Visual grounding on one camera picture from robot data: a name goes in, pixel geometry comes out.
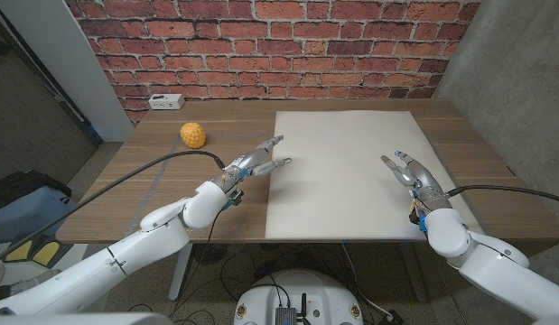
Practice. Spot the black antenna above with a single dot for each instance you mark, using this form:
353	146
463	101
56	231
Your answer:
304	307

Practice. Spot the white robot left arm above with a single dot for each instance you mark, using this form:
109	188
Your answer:
103	266

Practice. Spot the grey sneaker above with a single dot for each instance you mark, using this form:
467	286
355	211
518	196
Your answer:
26	284

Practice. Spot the black round floor object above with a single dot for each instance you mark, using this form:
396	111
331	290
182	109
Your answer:
209	253

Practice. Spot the black bag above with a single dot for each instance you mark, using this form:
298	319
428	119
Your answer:
17	185

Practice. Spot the cream memory foam sheet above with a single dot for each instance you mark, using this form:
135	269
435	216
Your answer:
342	180

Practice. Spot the small grey electronics box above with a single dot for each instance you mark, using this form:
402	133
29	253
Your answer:
286	316

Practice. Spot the white table leg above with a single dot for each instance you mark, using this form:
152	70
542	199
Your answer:
179	275

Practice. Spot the white wall panel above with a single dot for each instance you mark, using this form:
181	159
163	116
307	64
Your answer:
58	54

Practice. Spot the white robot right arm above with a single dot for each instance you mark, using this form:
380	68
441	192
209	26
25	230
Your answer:
500	275

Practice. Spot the white power strip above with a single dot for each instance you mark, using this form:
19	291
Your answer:
166	101

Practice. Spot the blue storage container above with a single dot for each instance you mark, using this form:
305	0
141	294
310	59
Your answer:
26	216

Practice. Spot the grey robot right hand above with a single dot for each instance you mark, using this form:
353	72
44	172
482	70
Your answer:
425	187

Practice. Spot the grey table leg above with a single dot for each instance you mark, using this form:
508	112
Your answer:
414	275

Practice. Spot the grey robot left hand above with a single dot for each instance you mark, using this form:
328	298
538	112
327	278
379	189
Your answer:
245	164

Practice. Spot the black yellow slipper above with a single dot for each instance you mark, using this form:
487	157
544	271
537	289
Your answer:
19	253
46	253

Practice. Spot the yellow toy pineapple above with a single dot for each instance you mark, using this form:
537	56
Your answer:
192	134

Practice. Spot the red brick printed backdrop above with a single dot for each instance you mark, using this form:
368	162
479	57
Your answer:
261	45

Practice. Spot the white robot torso base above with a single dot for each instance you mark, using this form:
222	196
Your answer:
319	293

